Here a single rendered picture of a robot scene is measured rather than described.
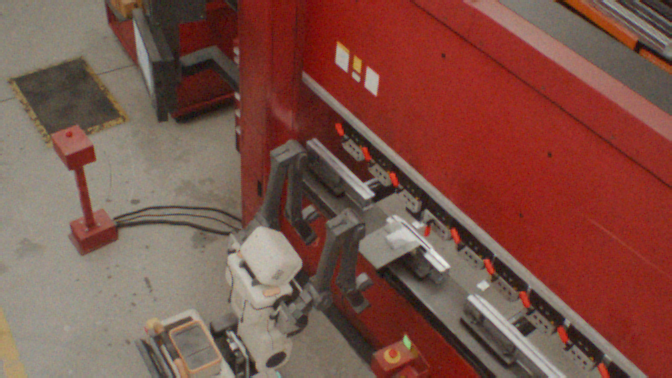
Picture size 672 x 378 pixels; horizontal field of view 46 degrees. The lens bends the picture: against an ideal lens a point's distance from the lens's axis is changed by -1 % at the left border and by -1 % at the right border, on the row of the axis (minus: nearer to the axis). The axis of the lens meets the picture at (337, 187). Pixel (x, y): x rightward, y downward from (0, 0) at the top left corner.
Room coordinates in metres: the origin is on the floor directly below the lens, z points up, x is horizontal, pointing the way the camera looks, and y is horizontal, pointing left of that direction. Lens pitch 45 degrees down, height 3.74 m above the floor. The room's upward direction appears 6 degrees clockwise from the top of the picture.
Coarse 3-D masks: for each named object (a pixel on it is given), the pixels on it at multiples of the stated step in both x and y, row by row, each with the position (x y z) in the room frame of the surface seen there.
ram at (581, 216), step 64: (320, 0) 3.08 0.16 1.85; (384, 0) 2.77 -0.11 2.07; (320, 64) 3.05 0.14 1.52; (384, 64) 2.73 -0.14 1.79; (448, 64) 2.48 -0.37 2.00; (384, 128) 2.69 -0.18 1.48; (448, 128) 2.43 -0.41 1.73; (512, 128) 2.21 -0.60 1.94; (576, 128) 2.03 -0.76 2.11; (448, 192) 2.37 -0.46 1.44; (512, 192) 2.15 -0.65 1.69; (576, 192) 1.97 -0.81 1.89; (640, 192) 1.82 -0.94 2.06; (512, 256) 2.08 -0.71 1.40; (576, 256) 1.90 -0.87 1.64; (640, 256) 1.75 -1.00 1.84; (640, 320) 1.67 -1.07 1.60
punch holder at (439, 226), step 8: (432, 200) 2.42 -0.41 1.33; (432, 208) 2.42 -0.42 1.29; (440, 208) 2.38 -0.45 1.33; (432, 216) 2.41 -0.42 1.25; (440, 216) 2.38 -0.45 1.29; (448, 216) 2.35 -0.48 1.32; (432, 224) 2.40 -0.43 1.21; (440, 224) 2.36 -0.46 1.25; (448, 224) 2.34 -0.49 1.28; (456, 224) 2.35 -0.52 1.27; (440, 232) 2.36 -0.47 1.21; (448, 232) 2.33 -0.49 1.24
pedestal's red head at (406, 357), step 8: (392, 344) 2.05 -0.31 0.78; (400, 344) 2.05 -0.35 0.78; (376, 352) 2.00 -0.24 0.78; (384, 352) 2.00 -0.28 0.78; (400, 352) 2.01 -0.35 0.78; (408, 352) 2.01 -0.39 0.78; (376, 360) 1.96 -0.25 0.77; (384, 360) 1.96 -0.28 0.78; (400, 360) 1.97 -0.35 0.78; (408, 360) 1.97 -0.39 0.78; (424, 360) 1.94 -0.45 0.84; (376, 368) 1.95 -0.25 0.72; (384, 368) 1.92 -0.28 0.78; (392, 368) 1.93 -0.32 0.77; (400, 368) 1.95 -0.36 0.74; (408, 368) 1.95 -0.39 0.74; (376, 376) 1.94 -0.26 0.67; (384, 376) 1.91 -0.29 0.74; (392, 376) 1.93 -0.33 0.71; (408, 376) 1.92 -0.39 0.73; (416, 376) 1.88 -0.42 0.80; (424, 376) 1.91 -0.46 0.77
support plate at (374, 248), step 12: (384, 228) 2.54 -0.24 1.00; (396, 228) 2.55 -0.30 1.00; (360, 240) 2.45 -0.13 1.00; (372, 240) 2.46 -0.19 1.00; (384, 240) 2.46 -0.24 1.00; (360, 252) 2.38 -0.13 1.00; (372, 252) 2.38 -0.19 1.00; (384, 252) 2.39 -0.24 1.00; (396, 252) 2.40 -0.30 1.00; (408, 252) 2.41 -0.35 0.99; (372, 264) 2.31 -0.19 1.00; (384, 264) 2.32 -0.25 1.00
